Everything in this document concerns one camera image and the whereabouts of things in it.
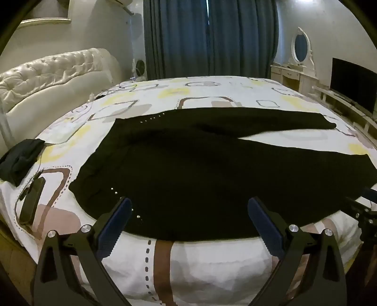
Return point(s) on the cream television stand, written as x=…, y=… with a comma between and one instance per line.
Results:
x=341, y=101

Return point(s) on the folded dark cloth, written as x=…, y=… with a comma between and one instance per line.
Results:
x=19, y=160

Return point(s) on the white patterned bed cover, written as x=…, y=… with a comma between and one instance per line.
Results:
x=206, y=270

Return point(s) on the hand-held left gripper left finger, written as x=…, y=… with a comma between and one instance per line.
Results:
x=116, y=223

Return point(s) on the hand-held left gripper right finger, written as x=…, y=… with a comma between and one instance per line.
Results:
x=263, y=223

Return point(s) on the cream dressing table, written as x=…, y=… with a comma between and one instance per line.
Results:
x=290, y=75

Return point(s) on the white air conditioner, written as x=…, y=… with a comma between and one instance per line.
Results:
x=125, y=4

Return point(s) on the blue curtain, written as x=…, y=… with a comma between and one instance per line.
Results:
x=176, y=38
x=244, y=38

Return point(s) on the black pants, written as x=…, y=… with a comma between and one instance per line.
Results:
x=191, y=176

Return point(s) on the framed wall picture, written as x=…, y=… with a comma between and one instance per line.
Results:
x=44, y=13

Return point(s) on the black phone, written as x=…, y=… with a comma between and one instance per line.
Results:
x=31, y=200

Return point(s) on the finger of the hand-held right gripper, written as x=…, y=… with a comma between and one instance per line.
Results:
x=360, y=209
x=371, y=195

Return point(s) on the black flat television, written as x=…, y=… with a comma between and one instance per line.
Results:
x=353, y=81

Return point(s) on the cream tufted headboard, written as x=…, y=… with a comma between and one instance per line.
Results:
x=59, y=73

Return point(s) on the white standing fan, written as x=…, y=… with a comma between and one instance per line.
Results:
x=140, y=68

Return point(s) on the white oval vanity mirror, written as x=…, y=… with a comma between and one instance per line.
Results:
x=302, y=47

